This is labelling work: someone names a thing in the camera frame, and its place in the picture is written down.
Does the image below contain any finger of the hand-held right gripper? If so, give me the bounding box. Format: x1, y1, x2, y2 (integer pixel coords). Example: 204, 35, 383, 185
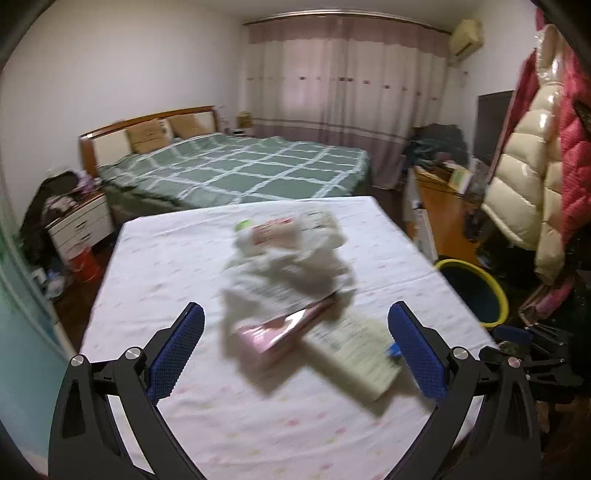
479, 346, 585, 403
492, 323, 578, 358

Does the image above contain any black television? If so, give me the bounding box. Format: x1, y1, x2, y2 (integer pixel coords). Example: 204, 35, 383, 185
475, 91, 515, 167

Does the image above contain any white nightstand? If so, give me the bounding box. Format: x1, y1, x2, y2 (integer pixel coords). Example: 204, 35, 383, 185
45, 191, 116, 266

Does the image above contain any red and white packet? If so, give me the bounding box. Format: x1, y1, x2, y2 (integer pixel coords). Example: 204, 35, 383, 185
252, 217, 296, 247

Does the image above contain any white printed paper box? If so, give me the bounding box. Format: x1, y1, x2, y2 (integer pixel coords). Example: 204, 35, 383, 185
302, 314, 402, 404

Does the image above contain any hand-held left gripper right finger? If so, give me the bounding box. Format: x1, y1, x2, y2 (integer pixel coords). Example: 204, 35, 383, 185
385, 301, 546, 480

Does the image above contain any yellow trash bin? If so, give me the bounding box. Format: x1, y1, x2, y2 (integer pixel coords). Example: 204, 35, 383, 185
434, 258, 509, 329

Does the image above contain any red puffer jacket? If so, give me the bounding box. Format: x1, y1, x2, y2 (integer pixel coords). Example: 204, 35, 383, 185
512, 9, 591, 278

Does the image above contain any pile of dark clothes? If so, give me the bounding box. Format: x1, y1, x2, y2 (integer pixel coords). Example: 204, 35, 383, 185
404, 124, 472, 169

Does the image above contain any pink and white curtain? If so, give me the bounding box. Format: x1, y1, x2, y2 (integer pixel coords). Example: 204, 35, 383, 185
245, 14, 451, 190

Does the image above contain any tan pillow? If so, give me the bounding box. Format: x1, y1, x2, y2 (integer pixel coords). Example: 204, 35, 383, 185
126, 119, 169, 154
166, 114, 204, 139

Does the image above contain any wooden bed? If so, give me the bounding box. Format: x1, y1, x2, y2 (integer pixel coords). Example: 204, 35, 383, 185
78, 105, 372, 227

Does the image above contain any pink drink carton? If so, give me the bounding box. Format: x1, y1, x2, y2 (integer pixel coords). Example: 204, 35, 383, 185
233, 295, 340, 370

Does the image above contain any red bucket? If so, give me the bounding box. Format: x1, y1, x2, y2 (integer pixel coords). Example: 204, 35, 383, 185
69, 247, 105, 283

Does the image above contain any black clothes heap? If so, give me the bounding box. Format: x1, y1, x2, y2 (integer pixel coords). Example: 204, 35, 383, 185
21, 171, 79, 266

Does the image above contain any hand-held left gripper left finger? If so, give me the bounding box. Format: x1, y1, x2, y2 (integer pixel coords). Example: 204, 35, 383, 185
48, 302, 206, 480

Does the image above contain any wooden low cabinet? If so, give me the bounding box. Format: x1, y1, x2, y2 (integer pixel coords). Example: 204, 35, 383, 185
402, 166, 490, 266

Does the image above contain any cream puffer jacket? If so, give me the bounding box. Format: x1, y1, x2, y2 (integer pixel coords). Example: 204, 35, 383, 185
482, 23, 578, 284

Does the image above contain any green plaid duvet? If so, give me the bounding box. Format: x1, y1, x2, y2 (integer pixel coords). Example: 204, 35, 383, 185
99, 134, 371, 208

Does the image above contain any green and white box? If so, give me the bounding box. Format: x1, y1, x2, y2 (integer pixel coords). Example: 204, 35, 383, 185
450, 167, 472, 193

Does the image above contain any crumpled white plastic bag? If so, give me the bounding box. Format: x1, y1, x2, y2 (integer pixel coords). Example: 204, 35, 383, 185
222, 210, 356, 324

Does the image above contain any magenta garment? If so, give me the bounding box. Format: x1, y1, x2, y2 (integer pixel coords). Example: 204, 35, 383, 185
517, 277, 575, 324

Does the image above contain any cream air conditioner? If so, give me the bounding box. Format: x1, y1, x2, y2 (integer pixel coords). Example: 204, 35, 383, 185
449, 18, 485, 58

